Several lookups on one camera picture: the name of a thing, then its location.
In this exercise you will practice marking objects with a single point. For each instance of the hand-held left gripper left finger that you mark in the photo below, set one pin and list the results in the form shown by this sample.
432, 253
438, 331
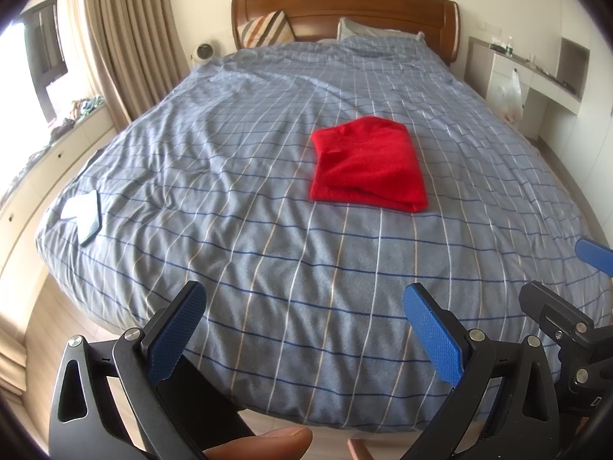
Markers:
177, 330

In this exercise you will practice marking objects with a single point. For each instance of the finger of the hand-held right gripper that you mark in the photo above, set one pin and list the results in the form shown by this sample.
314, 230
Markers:
555, 309
596, 256

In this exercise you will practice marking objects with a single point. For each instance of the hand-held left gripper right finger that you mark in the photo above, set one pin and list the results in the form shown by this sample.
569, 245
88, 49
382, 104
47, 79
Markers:
431, 330

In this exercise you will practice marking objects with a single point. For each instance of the red towel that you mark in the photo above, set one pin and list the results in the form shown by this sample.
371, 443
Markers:
368, 163

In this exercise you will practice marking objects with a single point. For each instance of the pile of clothes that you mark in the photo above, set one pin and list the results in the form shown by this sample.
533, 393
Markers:
79, 110

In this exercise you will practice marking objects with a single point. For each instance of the person's left hand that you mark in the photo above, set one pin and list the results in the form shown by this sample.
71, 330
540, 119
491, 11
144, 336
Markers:
268, 443

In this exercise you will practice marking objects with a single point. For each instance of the folded white cloth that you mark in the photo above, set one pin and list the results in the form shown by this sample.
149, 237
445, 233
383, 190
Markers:
79, 203

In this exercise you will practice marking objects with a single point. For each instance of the beige curtain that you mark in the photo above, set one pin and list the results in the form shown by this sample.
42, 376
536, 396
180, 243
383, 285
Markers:
134, 38
12, 354

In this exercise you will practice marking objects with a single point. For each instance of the white plastic bag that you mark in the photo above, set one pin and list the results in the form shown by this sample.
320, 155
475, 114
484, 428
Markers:
510, 98

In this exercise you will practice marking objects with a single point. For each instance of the white built-in desk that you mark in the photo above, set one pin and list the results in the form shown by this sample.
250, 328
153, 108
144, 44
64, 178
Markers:
531, 86

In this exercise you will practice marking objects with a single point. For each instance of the blue checked blanket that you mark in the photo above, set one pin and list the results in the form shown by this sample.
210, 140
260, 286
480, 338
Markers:
239, 153

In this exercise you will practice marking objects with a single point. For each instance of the white window cabinet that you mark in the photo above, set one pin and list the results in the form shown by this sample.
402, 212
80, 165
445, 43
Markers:
43, 167

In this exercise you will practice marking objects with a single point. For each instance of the dark green bottle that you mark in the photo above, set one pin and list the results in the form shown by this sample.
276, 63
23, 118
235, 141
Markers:
508, 45

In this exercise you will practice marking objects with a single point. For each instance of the small white round heater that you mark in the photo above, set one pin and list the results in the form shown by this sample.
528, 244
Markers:
204, 52

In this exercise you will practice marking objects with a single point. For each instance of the window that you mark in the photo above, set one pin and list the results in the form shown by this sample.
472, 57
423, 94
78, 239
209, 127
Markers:
40, 57

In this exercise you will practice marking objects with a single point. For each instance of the grey pillow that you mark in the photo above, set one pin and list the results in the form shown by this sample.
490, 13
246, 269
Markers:
368, 31

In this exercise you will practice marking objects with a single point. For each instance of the striped brown pillow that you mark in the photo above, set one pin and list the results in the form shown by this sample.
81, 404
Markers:
268, 28

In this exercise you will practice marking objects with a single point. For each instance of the wooden bed headboard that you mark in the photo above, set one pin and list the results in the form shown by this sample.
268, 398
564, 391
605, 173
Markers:
345, 9

